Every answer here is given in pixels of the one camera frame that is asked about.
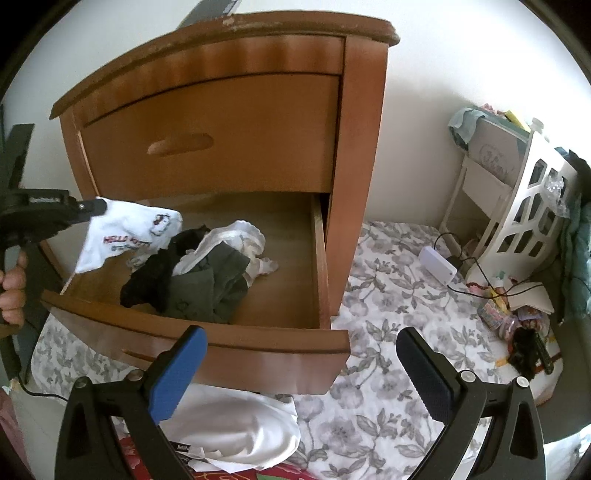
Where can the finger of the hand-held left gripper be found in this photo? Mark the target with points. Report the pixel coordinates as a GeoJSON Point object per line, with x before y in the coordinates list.
{"type": "Point", "coordinates": [90, 210]}

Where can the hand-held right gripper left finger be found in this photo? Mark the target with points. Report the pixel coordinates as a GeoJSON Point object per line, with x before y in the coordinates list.
{"type": "Point", "coordinates": [178, 374]}

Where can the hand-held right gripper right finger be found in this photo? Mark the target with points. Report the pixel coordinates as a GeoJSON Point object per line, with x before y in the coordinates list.
{"type": "Point", "coordinates": [427, 374]}

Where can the white printed garment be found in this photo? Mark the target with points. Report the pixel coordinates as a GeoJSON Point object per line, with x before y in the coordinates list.
{"type": "Point", "coordinates": [120, 240]}

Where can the wooden drawer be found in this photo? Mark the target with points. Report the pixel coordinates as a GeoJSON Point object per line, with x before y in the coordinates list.
{"type": "Point", "coordinates": [254, 138]}
{"type": "Point", "coordinates": [254, 355]}

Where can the plain white garment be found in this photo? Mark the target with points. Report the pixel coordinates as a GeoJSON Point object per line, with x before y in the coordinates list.
{"type": "Point", "coordinates": [240, 424]}

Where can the black lace garment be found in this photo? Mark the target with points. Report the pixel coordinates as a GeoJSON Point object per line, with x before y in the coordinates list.
{"type": "Point", "coordinates": [147, 281]}

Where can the person's left hand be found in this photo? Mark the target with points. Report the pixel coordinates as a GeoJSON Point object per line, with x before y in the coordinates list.
{"type": "Point", "coordinates": [14, 295]}

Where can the grey floral blanket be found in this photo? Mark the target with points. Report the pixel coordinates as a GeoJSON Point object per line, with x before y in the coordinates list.
{"type": "Point", "coordinates": [383, 392]}

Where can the white striped mat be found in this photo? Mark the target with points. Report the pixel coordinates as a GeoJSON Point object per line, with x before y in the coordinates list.
{"type": "Point", "coordinates": [512, 374]}

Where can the grey green garment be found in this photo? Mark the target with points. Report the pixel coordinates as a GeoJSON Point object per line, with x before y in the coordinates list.
{"type": "Point", "coordinates": [207, 290]}

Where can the colourful striped packet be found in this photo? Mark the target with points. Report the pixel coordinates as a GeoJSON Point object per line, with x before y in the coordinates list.
{"type": "Point", "coordinates": [491, 311]}

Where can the clear plastic jar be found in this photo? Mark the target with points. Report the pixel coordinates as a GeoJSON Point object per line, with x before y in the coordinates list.
{"type": "Point", "coordinates": [511, 326]}

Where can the red floral blanket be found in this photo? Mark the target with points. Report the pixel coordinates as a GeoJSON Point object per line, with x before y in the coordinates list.
{"type": "Point", "coordinates": [134, 464]}

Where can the white power strip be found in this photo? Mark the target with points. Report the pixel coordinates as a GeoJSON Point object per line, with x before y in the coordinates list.
{"type": "Point", "coordinates": [437, 265]}

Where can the white papers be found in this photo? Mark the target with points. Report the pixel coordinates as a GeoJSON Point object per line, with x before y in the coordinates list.
{"type": "Point", "coordinates": [531, 300]}

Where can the white lattice rack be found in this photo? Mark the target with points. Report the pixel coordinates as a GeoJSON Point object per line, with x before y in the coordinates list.
{"type": "Point", "coordinates": [524, 221]}

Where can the white small cabinet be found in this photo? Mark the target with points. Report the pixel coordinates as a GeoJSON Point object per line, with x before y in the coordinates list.
{"type": "Point", "coordinates": [489, 184]}

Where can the dark green hanging clothing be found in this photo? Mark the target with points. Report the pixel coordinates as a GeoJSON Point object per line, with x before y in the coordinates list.
{"type": "Point", "coordinates": [579, 240]}

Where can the clear plastic bag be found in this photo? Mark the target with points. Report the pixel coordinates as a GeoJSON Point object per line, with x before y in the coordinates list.
{"type": "Point", "coordinates": [556, 194]}

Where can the black flat device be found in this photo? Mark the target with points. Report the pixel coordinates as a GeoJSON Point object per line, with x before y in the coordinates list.
{"type": "Point", "coordinates": [207, 11]}

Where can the wooden nightstand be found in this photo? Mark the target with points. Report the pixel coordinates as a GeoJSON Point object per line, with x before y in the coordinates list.
{"type": "Point", "coordinates": [364, 138]}

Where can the teal cloth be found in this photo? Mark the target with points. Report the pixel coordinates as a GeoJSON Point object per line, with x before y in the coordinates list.
{"type": "Point", "coordinates": [464, 127]}

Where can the yellow box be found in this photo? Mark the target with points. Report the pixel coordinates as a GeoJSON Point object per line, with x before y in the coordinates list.
{"type": "Point", "coordinates": [515, 120]}

